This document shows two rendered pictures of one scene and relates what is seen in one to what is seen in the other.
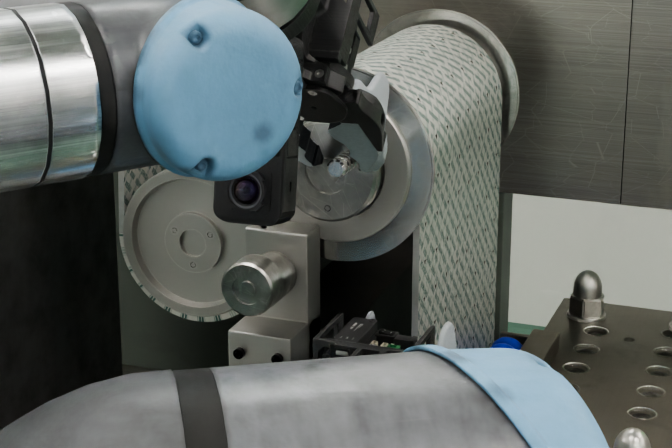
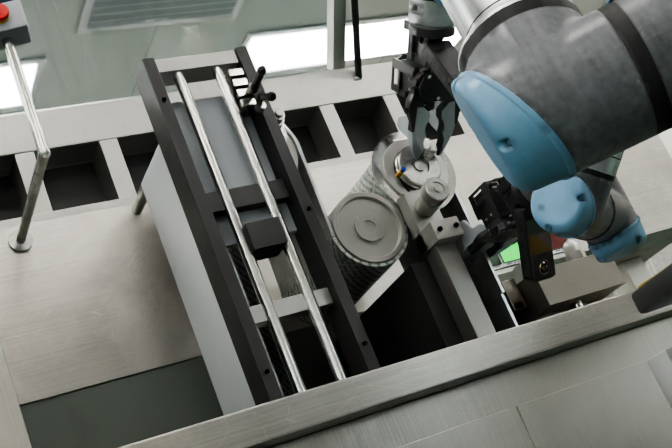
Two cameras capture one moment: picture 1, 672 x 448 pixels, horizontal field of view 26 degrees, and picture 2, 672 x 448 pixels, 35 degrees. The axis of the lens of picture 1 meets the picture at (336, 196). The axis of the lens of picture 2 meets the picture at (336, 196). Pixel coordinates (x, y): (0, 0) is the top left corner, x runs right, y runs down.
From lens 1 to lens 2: 1.60 m
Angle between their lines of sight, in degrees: 62
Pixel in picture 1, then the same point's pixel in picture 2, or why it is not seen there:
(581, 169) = not seen: hidden behind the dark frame
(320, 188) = (419, 174)
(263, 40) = not seen: outside the picture
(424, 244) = (456, 201)
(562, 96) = not seen: hidden behind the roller
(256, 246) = (411, 198)
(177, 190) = (351, 206)
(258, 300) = (444, 190)
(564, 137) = (396, 271)
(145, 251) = (347, 241)
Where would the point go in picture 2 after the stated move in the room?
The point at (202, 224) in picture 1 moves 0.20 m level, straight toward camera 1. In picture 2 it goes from (370, 216) to (469, 147)
